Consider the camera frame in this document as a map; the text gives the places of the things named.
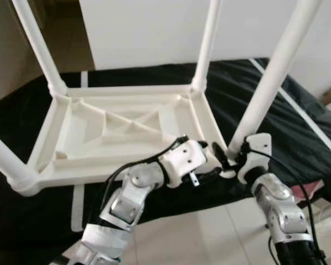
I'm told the white plastic table top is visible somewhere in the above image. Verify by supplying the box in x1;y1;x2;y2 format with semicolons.
22;83;238;191

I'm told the pink soft item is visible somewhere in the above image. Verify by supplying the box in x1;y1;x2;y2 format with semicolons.
303;179;325;199

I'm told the black table cloth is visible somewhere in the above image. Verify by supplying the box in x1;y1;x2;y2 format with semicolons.
0;58;331;249

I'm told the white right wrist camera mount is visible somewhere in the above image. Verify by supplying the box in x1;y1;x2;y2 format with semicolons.
237;133;273;184

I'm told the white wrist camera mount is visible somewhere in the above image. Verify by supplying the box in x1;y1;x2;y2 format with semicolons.
237;133;273;184
159;139;207;187

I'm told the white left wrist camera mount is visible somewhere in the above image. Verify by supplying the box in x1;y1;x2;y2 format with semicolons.
159;139;207;187

